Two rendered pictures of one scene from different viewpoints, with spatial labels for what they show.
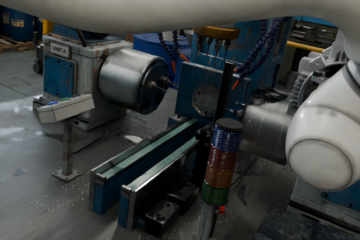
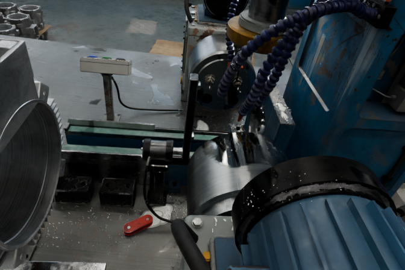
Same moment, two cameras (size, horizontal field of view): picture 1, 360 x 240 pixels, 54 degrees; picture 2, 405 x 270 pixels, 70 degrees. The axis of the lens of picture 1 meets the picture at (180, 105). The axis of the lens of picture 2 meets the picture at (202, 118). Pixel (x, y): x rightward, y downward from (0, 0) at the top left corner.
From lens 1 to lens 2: 107 cm
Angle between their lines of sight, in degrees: 52
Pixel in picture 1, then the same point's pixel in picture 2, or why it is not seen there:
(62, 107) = (90, 62)
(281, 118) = (200, 187)
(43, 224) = not seen: hidden behind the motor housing
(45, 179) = (96, 114)
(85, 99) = (119, 64)
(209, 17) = not seen: outside the picture
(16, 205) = not seen: hidden behind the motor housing
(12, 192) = (71, 109)
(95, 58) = (191, 36)
